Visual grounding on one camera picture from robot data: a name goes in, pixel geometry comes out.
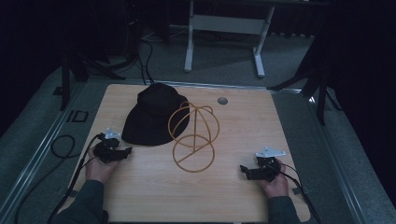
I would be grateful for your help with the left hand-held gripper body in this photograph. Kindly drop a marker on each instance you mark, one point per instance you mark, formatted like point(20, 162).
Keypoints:
point(108, 147)

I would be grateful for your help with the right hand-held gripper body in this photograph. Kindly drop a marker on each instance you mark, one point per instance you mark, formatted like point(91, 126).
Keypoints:
point(265, 166)

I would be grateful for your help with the black bucket hat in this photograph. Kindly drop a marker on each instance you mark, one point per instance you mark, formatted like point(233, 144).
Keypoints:
point(155, 115)

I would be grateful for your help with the person's right hand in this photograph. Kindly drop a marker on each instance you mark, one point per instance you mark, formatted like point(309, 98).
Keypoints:
point(276, 185)

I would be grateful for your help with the grey round table grommet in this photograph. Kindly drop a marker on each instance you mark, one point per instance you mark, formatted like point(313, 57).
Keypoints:
point(222, 100)

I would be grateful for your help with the black tripod stand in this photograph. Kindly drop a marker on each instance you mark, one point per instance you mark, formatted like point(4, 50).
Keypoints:
point(84, 67)
point(314, 84)

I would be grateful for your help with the person's left hand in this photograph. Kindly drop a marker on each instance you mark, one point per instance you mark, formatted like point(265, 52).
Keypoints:
point(99, 169)

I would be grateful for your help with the white desk frame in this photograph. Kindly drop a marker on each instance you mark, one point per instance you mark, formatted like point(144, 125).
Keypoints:
point(227, 34)

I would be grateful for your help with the black rectangular floor bracket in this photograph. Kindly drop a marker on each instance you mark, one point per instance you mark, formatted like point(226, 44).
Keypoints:
point(77, 116)

